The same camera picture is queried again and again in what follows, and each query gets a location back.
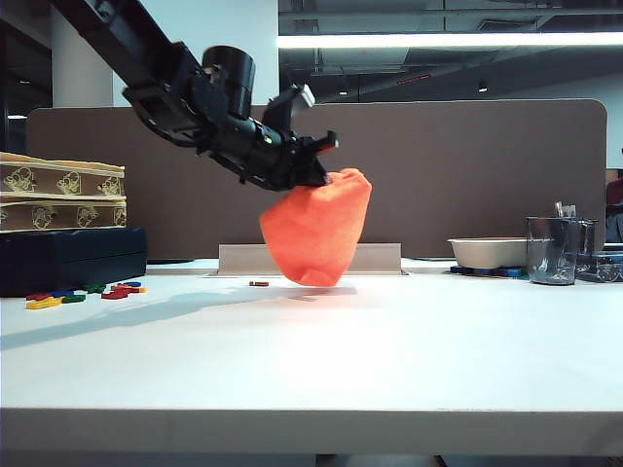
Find stacked patterned boxes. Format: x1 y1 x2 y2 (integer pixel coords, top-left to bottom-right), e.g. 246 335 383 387
0 151 127 198

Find brown desk partition panel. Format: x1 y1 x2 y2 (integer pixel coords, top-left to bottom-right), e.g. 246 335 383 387
26 98 609 262

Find beige paper bowl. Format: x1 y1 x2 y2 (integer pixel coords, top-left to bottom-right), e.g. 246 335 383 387
447 236 531 269

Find white ceiling light strip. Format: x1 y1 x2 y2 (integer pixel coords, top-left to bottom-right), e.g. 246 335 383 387
277 32 623 49

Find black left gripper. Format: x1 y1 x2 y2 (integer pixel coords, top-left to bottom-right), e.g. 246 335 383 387
233 121 341 191

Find brown cartoon print cushion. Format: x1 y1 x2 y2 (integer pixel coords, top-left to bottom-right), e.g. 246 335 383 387
0 194 128 233

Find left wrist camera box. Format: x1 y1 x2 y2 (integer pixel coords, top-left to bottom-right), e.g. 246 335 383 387
265 83 317 135

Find orange microfibre cloth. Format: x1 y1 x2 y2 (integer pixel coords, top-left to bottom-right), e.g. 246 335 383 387
258 167 374 288

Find clear acrylic box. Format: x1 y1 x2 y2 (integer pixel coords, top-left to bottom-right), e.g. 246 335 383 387
578 250 623 284

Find grey cable tray flap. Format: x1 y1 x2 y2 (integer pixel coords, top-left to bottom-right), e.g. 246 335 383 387
218 242 403 276

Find dark blue case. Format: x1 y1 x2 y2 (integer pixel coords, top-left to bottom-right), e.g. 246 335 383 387
0 227 149 298

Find clear blue-tinted plastic cup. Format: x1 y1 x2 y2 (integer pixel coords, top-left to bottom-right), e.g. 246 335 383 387
525 216 580 287

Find blue mat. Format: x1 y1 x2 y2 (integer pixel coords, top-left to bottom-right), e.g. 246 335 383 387
450 265 530 279

